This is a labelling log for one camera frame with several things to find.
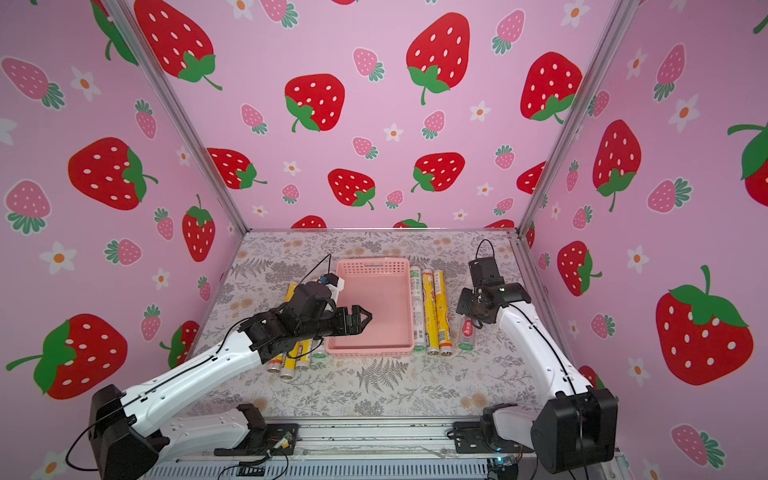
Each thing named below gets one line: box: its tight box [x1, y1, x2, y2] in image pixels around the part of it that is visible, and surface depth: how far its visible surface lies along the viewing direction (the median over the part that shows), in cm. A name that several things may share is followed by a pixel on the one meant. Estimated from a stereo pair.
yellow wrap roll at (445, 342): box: [434, 269, 453, 357], surface depth 93 cm
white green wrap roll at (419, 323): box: [410, 266, 427, 352], surface depth 94 cm
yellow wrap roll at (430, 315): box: [422, 269, 439, 356], surface depth 95 cm
